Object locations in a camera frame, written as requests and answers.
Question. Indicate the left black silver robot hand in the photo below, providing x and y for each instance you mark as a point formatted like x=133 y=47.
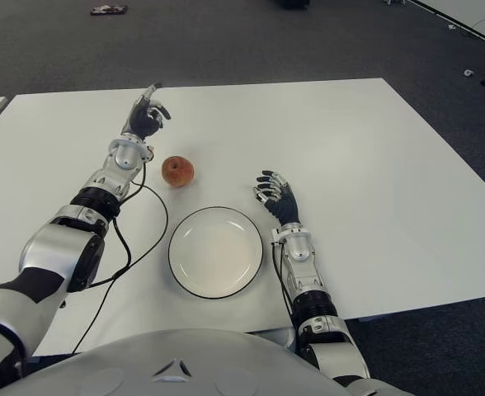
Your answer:
x=143 y=119

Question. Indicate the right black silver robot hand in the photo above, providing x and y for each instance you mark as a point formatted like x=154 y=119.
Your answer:
x=285 y=204

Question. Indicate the red apple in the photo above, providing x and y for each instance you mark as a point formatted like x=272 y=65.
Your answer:
x=178 y=171

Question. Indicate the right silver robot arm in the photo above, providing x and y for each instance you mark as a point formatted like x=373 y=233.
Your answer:
x=308 y=272

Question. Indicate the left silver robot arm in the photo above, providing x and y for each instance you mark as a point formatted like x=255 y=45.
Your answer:
x=57 y=251

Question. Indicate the white plate with black rim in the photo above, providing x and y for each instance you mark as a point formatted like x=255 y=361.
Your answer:
x=215 y=251

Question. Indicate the dark patterned item on floor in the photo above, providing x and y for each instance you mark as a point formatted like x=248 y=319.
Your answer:
x=108 y=10

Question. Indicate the dark chair base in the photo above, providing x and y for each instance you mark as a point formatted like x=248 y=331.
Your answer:
x=292 y=3

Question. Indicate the silver robot torso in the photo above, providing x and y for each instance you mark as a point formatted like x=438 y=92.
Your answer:
x=176 y=363

